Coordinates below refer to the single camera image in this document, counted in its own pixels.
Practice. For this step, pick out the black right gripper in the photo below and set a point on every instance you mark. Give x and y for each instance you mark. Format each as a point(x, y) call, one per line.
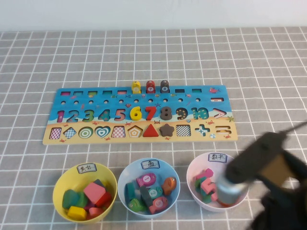
point(296, 175)

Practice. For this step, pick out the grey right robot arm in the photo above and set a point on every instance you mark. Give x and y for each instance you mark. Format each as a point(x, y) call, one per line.
point(283, 213)

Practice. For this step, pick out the orange wooden number piece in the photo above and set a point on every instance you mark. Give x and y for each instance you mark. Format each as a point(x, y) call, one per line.
point(226, 204)

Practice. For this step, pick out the paper label on pink bowl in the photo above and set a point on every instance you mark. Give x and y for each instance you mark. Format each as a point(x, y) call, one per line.
point(217, 158)

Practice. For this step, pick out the magenta wooden number piece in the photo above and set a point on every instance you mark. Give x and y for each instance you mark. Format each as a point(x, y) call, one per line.
point(208, 172)

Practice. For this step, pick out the green wooden number piece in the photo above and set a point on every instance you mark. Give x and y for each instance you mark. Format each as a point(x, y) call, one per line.
point(197, 185)

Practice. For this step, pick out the pink plastic bowl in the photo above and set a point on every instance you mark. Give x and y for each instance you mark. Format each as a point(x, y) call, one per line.
point(194, 167)

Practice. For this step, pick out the orange wooden fish piece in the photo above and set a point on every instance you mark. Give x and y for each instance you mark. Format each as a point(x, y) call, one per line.
point(169, 185)

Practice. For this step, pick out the brown wooden star piece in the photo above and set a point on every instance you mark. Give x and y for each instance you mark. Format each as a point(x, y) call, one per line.
point(166, 130)

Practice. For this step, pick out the pink fish piece number five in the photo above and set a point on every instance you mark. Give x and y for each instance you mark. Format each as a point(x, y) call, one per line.
point(158, 204)

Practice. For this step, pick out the teal fish piece number two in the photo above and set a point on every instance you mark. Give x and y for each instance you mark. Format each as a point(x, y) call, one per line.
point(155, 192)

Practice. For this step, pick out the paper label on blue bowl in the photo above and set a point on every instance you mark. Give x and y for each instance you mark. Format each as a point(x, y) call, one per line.
point(150, 164)

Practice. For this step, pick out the pink fish piece number one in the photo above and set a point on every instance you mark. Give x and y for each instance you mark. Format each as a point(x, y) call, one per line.
point(146, 179)

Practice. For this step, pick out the red wooden triangle piece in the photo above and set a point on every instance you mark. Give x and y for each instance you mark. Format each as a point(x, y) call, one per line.
point(150, 132)

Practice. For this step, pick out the green wooden fish piece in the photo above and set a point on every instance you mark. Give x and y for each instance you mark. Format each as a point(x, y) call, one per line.
point(135, 205)

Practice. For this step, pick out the dark teal wooden fish piece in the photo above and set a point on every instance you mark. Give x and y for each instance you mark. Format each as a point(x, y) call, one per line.
point(130, 190)

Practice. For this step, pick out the light blue plastic bowl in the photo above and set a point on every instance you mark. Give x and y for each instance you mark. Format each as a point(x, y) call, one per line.
point(129, 175)

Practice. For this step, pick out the red wooden fish piece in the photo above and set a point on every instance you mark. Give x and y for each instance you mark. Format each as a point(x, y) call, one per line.
point(150, 87)

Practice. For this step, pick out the yellow wooden fish piece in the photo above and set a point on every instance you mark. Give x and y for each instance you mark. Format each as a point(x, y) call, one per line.
point(136, 87)

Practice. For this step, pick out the colourful wooden puzzle board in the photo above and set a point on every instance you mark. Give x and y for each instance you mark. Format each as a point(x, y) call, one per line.
point(115, 106)

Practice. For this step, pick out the paper label on yellow bowl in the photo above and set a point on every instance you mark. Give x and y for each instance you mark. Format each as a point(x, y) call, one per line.
point(86, 168)

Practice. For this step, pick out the yellow plastic bowl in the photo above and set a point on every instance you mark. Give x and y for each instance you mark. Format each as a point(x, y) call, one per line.
point(72, 177)

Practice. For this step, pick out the pink wooden number five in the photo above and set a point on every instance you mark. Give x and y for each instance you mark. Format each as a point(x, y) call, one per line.
point(208, 186)

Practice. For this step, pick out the brown wooden number eight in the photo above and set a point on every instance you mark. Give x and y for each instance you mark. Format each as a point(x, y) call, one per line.
point(166, 117)

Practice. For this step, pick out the red wooden number seven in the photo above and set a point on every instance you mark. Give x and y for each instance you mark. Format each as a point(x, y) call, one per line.
point(151, 110)

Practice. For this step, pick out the grey fish peg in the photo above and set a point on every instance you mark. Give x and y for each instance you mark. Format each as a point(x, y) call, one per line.
point(164, 86)

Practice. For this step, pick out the yellow wooden number six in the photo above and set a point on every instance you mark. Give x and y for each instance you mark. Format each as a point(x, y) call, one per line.
point(134, 115)

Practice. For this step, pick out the red wooden block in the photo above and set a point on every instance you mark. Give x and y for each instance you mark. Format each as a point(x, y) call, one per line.
point(104, 199)

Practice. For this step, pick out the dark grey wooden block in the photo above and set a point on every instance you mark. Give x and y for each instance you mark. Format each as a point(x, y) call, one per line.
point(98, 183)

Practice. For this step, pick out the pink wooden square block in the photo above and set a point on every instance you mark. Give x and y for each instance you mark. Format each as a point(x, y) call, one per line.
point(94, 192)

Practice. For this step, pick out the coral wooden block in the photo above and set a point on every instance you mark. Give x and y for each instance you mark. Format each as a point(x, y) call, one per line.
point(96, 212)

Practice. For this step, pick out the magenta wooden block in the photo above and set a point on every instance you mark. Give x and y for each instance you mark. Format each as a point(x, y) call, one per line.
point(88, 206)

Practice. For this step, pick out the green wooden block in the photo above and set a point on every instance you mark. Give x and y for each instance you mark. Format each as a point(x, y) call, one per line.
point(82, 201)

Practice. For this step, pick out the yellow wooden block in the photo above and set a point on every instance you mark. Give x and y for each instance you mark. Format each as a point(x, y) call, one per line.
point(76, 212)

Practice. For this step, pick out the dark teal wooden block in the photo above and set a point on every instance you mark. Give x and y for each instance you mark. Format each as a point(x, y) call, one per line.
point(70, 198)

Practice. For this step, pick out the grey checked tablecloth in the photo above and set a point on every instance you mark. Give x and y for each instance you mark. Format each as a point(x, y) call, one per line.
point(24, 72)

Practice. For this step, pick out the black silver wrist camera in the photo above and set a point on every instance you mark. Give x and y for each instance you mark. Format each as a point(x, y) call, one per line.
point(254, 155)

